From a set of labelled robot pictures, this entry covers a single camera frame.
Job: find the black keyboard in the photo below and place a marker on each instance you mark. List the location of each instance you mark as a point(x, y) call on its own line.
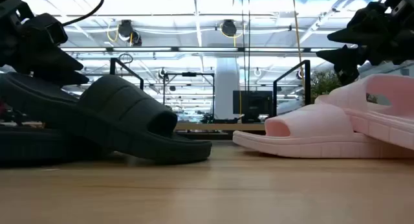
point(252, 104)

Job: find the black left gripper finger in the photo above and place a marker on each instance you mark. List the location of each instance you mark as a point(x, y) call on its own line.
point(71, 79)
point(64, 63)

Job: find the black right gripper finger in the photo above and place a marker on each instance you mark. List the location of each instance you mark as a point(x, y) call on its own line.
point(349, 60)
point(355, 29)

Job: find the white building pillar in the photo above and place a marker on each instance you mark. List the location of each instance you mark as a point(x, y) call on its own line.
point(226, 88)

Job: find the pink rubber slide sandal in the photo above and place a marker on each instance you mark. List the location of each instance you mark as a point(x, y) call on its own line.
point(388, 120)
point(307, 133)

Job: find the black metal wooden board shelf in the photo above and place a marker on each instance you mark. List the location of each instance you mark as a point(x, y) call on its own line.
point(220, 127)

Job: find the black background rig frame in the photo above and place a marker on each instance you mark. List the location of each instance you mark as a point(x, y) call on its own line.
point(189, 74)

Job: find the black rubber slide sandal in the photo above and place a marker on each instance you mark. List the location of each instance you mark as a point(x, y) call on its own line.
point(32, 143)
point(123, 117)

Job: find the long ceiling light strip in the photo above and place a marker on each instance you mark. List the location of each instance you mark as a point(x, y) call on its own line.
point(142, 49)

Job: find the black aluminium table frame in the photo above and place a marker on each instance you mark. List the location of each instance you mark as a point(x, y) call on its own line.
point(210, 136)

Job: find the green potted plant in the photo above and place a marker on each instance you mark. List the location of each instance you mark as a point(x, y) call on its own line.
point(323, 83)

